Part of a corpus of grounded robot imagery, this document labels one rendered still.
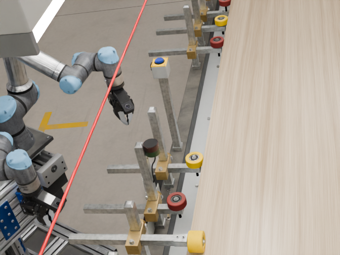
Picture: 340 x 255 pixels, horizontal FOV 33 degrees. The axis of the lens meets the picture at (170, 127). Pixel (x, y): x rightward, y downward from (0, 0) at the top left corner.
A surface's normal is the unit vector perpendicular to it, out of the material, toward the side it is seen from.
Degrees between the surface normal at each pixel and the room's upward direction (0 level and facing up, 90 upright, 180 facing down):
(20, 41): 90
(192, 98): 0
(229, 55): 0
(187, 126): 0
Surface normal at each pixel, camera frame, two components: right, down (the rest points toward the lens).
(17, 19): -0.16, 0.63
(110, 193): -0.17, -0.77
